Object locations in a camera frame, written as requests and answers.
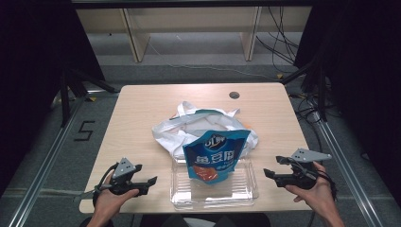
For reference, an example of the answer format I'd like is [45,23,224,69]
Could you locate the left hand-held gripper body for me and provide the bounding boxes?
[108,157,149,197]

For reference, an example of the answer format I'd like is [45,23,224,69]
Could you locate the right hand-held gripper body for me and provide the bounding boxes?
[273,148,333,190]

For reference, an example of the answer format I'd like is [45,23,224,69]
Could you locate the white printed tote bag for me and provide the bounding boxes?
[151,100,259,160]

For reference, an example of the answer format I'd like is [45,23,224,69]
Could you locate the clear plastic tray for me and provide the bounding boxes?
[169,155,259,211]

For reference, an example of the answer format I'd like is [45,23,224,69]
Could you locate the blue snack packet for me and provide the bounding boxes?
[183,129,252,184]

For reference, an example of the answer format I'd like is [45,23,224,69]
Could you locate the person's right hand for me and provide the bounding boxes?
[285,162,336,211]

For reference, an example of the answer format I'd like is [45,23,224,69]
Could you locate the person's left hand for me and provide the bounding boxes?
[94,185,140,219]

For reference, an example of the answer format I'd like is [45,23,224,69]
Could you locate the black metal stand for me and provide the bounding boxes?
[59,67,120,128]
[280,60,329,123]

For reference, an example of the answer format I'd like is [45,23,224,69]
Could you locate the left hand-held gripper cable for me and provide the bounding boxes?
[92,163,119,206]

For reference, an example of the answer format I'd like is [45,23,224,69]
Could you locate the hand-held gripper cable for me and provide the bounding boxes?
[310,169,339,227]
[92,163,119,206]

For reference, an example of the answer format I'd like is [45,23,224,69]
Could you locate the right hand-held gripper cable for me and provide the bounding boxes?
[310,169,339,227]

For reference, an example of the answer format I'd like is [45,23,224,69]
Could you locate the silver metal floor rail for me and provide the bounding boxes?
[7,89,121,227]
[310,110,385,227]

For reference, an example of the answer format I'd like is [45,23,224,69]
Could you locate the black cables beside table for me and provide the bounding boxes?
[288,91,327,155]

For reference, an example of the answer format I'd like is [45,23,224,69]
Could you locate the black floor cables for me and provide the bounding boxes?
[254,6,301,74]

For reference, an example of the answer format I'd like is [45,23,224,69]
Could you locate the white floor cable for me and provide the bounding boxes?
[148,41,278,80]

